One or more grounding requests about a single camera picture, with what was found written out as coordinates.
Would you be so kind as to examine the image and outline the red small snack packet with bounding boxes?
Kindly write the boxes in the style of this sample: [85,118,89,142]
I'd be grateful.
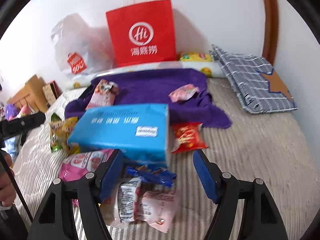
[171,122,208,153]

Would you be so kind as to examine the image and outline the wooden door frame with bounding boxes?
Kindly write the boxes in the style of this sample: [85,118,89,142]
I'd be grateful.
[262,0,279,64]

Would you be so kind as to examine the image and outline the person's left hand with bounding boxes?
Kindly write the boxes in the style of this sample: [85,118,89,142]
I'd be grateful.
[0,149,17,208]

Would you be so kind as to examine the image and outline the blue wrapper snack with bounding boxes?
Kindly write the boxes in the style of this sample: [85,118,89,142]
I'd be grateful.
[125,165,176,188]

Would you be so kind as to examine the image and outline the grey plaid folded cloth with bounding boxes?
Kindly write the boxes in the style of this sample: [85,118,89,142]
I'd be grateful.
[209,44,298,114]

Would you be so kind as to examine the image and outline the white pink small packet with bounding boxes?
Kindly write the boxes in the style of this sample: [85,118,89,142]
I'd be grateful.
[100,178,181,233]

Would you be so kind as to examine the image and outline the small pink candy packet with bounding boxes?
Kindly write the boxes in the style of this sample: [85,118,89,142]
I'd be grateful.
[169,83,200,103]

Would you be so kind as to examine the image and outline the large pink chips bag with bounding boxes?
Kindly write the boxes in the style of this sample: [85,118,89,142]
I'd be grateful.
[59,149,123,206]

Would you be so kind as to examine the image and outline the purple towel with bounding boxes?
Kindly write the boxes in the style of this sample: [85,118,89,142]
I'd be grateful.
[65,69,232,129]

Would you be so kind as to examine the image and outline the red Haidilao paper bag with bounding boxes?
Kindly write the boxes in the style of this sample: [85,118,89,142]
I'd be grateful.
[106,0,176,67]

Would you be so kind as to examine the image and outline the white Miniso plastic bag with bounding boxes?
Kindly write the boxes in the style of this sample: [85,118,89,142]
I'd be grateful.
[51,13,114,79]

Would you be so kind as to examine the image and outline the pink panda snack bag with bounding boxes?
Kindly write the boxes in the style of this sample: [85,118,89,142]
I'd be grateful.
[86,79,119,109]

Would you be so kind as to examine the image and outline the green snack bag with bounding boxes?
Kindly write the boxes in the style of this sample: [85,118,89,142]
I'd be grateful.
[49,113,62,153]

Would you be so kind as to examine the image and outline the brown patterned book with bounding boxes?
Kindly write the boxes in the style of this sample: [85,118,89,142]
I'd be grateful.
[42,81,61,106]

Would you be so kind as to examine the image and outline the rolled fruit print mat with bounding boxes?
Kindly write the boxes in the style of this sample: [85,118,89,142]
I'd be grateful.
[67,61,226,89]

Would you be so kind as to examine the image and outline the wooden headboard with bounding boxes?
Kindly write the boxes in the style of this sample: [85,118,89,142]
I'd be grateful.
[7,75,48,113]

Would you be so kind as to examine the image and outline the yellow snack pack behind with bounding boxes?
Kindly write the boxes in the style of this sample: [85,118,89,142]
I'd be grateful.
[179,52,213,62]

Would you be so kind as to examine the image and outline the yellow snack bag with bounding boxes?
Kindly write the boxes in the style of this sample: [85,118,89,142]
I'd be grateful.
[56,116,80,156]

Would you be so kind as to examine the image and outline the blue tissue pack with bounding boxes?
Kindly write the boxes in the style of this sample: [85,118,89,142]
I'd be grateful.
[67,103,170,167]

